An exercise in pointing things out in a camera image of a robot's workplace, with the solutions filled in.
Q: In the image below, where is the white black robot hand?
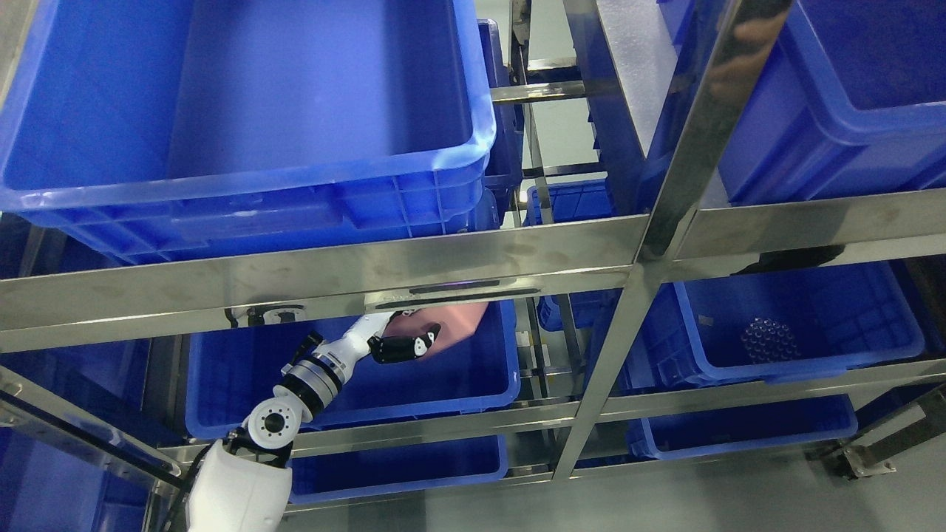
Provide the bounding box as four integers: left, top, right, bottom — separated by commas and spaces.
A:
332, 310, 442, 364

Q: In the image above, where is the pink plastic storage box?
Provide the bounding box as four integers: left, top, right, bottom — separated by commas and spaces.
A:
383, 302, 488, 356

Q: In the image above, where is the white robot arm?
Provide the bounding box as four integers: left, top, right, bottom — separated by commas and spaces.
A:
185, 330, 382, 531

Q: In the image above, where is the blue middle shelf bin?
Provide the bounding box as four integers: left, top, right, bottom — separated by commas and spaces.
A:
185, 300, 520, 439

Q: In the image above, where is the blue shelf bin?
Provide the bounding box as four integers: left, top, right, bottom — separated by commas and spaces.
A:
288, 435, 509, 505
185, 300, 520, 439

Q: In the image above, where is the blue bottom shelf bin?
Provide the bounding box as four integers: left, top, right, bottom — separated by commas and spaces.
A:
288, 435, 509, 505

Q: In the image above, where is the stainless steel left shelf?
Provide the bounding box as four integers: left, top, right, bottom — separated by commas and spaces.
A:
2, 1, 944, 531

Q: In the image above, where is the large blue top bin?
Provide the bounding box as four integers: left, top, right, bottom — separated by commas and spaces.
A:
1, 1, 497, 264

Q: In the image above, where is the clear bottles cluster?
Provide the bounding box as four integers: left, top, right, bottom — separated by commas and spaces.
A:
739, 317, 802, 364

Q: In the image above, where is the blue middle right bin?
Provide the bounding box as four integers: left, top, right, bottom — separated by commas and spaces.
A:
625, 262, 925, 390

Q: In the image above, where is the blue bottom right bin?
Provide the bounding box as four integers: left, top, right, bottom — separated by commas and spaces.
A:
625, 395, 859, 460

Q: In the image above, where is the blue upper right bin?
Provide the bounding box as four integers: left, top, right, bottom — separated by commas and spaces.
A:
658, 0, 946, 206

